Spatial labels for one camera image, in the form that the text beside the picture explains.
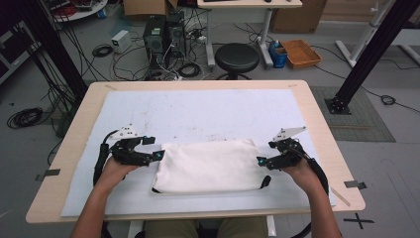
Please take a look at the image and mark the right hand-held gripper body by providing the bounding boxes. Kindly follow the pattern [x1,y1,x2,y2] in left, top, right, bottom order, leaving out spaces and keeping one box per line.
[266,125,307,172]

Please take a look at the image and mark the person's left hand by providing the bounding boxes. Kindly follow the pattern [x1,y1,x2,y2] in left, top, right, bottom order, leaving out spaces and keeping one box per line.
[97,156,141,191]

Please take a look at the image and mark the grey tape strip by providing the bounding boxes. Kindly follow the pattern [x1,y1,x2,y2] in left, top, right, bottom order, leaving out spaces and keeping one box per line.
[343,179,368,190]
[34,168,61,182]

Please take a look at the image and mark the open cardboard box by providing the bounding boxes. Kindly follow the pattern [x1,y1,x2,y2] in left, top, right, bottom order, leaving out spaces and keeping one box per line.
[123,0,179,18]

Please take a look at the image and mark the person's right hand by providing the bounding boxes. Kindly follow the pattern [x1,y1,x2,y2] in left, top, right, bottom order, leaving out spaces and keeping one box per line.
[281,158,319,192]

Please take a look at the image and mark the blue box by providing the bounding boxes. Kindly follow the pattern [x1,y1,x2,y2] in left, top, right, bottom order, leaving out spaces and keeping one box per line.
[267,40,289,69]

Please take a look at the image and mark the black metal post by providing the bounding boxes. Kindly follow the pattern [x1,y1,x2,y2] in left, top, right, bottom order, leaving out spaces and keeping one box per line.
[13,0,89,100]
[324,0,420,116]

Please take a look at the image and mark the black round stool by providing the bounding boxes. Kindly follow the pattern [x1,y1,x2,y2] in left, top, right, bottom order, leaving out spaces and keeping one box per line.
[214,42,261,81]

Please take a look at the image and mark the thin wooden stick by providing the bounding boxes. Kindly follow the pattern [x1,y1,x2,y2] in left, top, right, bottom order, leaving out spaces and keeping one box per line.
[330,186,352,208]

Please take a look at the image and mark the white metal stand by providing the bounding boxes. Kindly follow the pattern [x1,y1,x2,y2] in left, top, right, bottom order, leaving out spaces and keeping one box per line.
[335,0,420,68]

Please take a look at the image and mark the white power supply box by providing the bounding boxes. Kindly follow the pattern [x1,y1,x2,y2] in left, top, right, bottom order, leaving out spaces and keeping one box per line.
[110,29,133,54]

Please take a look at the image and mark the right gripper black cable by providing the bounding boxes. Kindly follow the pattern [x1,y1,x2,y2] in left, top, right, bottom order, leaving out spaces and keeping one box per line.
[288,145,331,238]

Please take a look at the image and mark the large cardboard box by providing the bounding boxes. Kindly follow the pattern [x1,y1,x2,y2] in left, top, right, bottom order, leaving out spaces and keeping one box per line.
[269,0,328,35]

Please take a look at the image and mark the grey floor mat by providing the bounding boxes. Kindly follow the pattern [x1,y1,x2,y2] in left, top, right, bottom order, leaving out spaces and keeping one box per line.
[309,85,397,144]

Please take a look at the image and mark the person's khaki trousers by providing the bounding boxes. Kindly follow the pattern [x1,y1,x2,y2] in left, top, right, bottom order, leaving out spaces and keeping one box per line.
[143,216,269,238]

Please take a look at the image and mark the black tape cross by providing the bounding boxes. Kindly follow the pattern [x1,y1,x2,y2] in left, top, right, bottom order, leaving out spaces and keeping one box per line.
[343,212,375,230]

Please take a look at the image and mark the white desk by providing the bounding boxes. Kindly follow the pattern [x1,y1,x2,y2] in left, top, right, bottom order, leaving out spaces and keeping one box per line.
[196,0,303,69]

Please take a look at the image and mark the white felt mat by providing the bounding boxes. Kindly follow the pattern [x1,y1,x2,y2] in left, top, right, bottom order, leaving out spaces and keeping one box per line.
[59,88,338,218]

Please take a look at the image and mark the orange tray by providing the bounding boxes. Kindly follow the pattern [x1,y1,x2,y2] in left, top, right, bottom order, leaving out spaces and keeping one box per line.
[280,39,323,70]

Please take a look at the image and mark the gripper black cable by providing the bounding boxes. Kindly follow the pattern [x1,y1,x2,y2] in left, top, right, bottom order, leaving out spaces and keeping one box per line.
[288,145,331,238]
[92,131,117,186]

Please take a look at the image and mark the coiled black cable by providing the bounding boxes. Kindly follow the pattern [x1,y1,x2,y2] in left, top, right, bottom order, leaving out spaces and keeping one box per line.
[6,106,45,130]
[91,44,115,59]
[177,62,203,79]

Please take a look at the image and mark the light wooden table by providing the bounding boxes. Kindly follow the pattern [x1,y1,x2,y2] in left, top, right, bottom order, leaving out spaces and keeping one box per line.
[25,79,367,238]

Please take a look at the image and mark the grey equipment rack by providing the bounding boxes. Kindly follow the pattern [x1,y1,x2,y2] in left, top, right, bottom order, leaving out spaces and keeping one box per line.
[0,19,43,85]

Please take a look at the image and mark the black computer tower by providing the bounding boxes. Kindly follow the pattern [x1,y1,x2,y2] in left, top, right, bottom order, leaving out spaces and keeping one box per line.
[143,15,167,72]
[164,10,187,60]

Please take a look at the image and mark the round white table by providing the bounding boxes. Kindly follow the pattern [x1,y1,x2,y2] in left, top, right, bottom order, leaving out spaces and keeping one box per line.
[43,0,109,24]

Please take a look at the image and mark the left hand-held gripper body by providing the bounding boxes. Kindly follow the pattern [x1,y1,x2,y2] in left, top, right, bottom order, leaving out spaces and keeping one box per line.
[108,123,157,168]

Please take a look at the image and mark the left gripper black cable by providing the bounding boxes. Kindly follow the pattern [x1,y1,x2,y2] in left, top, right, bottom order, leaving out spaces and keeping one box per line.
[92,131,117,186]

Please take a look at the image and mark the black floor cable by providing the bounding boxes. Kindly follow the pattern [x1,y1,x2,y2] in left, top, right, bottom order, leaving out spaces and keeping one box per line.
[313,44,420,115]

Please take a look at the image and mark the white printed tank top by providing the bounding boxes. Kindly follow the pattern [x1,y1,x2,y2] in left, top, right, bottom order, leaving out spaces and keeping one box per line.
[151,138,272,195]

